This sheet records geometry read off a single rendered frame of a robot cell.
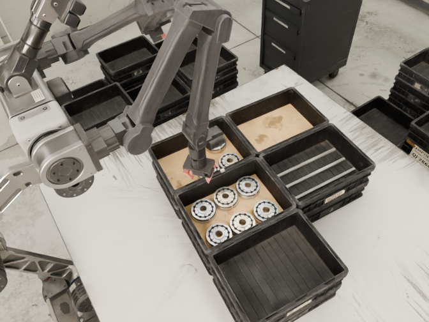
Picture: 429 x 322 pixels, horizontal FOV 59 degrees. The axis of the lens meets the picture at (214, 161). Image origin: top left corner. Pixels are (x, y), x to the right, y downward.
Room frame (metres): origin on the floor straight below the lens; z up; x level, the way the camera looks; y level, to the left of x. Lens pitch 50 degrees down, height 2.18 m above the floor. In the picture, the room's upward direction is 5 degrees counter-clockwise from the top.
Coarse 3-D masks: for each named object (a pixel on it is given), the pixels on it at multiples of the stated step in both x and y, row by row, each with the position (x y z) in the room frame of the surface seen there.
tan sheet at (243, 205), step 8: (256, 176) 1.01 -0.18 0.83; (264, 192) 0.92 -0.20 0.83; (240, 200) 0.89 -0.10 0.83; (248, 200) 0.88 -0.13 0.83; (256, 200) 0.88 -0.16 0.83; (272, 200) 0.87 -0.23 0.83; (216, 208) 0.86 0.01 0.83; (240, 208) 0.85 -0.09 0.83; (248, 208) 0.84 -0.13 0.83; (280, 208) 0.83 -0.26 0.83; (216, 216) 0.82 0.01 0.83; (224, 216) 0.82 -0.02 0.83; (200, 224) 0.79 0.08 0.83; (208, 224) 0.78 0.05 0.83; (240, 224) 0.77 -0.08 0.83; (200, 232) 0.75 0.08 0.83; (208, 248) 0.68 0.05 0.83
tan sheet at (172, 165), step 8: (224, 136) 1.27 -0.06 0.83; (232, 144) 1.21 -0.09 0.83; (176, 152) 1.19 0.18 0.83; (184, 152) 1.19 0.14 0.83; (208, 152) 1.17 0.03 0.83; (224, 152) 1.16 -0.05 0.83; (232, 152) 1.16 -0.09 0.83; (160, 160) 1.15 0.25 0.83; (168, 160) 1.14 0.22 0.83; (176, 160) 1.14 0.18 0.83; (184, 160) 1.13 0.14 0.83; (216, 160) 1.12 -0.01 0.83; (168, 168) 1.10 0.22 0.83; (176, 168) 1.09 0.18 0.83; (168, 176) 1.05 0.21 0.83; (176, 176) 1.04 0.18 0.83; (184, 176) 1.04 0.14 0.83; (176, 184) 1.00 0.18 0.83; (184, 184) 1.00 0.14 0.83
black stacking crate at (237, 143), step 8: (224, 128) 1.28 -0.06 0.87; (184, 136) 1.22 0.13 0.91; (232, 136) 1.21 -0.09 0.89; (160, 144) 1.17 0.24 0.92; (168, 144) 1.18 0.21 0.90; (176, 144) 1.20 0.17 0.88; (184, 144) 1.21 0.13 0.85; (240, 144) 1.15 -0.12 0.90; (160, 152) 1.16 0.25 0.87; (168, 152) 1.18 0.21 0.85; (240, 152) 1.15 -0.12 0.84; (248, 152) 1.08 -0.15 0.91; (160, 176) 1.06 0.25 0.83; (168, 192) 0.96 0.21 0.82
